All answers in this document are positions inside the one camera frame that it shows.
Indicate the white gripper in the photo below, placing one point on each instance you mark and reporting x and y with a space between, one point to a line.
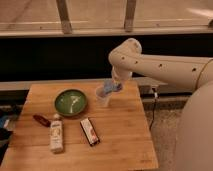
118 75

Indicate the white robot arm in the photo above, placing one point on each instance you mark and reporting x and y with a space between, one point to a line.
194 143

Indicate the translucent ceramic cup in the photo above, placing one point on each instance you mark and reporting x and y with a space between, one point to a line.
103 96

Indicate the wooden table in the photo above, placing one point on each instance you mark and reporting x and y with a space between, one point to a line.
125 140

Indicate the green bowl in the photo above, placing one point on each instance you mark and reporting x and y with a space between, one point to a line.
70 102

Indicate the black white candy bar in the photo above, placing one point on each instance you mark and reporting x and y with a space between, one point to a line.
89 132

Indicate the white lotion bottle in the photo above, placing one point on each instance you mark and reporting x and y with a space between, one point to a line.
56 134

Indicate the dark objects at left edge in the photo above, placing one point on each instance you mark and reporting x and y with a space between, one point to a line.
4 135

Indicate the right window frame post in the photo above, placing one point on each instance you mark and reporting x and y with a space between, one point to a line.
129 15

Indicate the window frame post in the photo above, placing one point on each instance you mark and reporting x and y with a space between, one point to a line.
64 16
129 15

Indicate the left window frame post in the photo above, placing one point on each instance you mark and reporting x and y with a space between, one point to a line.
64 16

